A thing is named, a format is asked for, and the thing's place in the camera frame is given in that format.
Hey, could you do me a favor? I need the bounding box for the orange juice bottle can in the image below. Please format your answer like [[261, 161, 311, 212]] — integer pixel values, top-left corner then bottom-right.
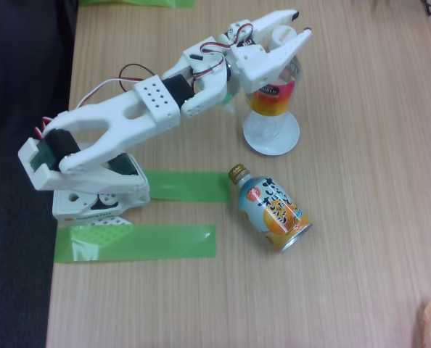
[[227, 162, 313, 254]]

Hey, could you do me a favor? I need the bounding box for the long green tape strip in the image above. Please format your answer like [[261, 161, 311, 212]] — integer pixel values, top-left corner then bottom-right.
[[54, 223, 217, 265]]

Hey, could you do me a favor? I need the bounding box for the short green tape strip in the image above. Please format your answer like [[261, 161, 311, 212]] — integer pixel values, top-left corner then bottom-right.
[[144, 170, 231, 204]]

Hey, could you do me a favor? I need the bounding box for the white round plate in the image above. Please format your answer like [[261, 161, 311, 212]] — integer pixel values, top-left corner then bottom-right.
[[242, 108, 301, 157]]

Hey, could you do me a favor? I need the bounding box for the green tape at table edge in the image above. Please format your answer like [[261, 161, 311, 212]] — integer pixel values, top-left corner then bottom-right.
[[78, 0, 196, 9]]

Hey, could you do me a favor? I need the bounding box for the clear plastic bottle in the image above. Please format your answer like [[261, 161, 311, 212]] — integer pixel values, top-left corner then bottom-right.
[[241, 24, 305, 153]]

